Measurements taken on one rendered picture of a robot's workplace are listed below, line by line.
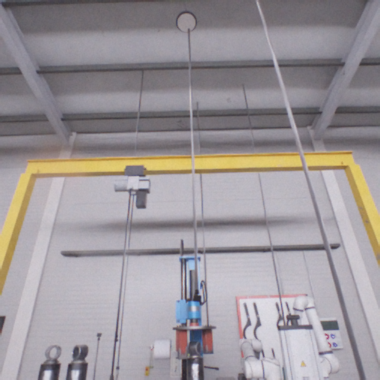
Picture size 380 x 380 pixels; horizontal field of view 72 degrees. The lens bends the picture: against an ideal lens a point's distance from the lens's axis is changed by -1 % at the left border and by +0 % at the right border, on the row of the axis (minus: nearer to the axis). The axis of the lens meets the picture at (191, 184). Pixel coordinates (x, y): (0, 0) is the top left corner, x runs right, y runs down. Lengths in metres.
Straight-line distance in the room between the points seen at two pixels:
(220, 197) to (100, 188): 3.07
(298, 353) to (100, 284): 4.38
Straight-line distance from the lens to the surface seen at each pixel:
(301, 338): 3.11
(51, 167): 4.87
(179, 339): 3.83
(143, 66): 6.64
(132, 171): 4.24
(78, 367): 3.72
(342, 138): 8.75
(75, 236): 6.86
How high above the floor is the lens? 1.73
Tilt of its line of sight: 30 degrees up
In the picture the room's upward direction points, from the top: 2 degrees counter-clockwise
